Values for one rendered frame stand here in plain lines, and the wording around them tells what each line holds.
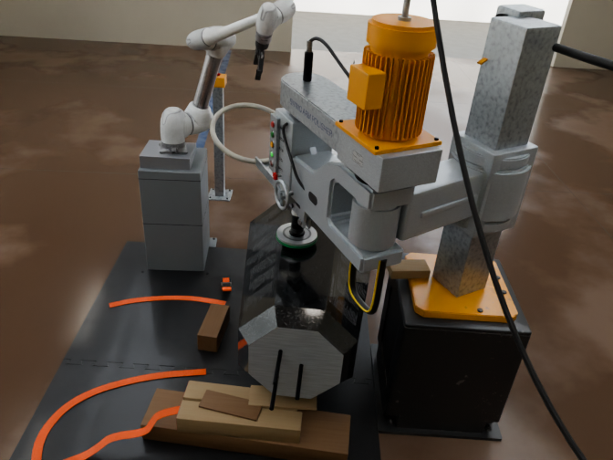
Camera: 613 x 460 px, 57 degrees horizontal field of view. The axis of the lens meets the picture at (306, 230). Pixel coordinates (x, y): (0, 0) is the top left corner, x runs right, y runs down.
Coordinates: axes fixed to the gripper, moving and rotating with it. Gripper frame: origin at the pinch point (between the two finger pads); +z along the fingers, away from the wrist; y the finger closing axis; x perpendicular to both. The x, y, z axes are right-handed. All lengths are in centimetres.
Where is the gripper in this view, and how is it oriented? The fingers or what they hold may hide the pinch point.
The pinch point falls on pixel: (256, 70)
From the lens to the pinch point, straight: 337.5
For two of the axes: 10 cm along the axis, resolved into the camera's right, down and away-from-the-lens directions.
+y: 1.3, 8.1, -5.7
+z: -2.3, 5.9, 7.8
